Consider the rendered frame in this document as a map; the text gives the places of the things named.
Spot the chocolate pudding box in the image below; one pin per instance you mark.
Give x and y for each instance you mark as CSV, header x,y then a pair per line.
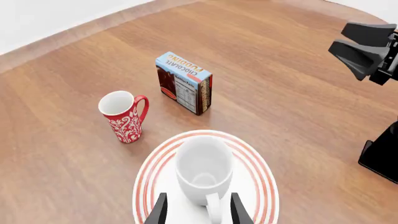
x,y
183,81

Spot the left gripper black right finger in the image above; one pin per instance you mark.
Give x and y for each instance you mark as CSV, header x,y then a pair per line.
x,y
240,211

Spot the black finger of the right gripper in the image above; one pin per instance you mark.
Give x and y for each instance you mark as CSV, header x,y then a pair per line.
x,y
360,57
370,32

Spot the white plate with red rings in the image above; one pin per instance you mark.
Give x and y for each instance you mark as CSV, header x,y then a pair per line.
x,y
255,177

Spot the red mug with white pattern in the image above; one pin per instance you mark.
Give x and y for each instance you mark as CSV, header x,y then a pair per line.
x,y
126,126

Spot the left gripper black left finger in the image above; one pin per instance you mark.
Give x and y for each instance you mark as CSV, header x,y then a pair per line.
x,y
158,211

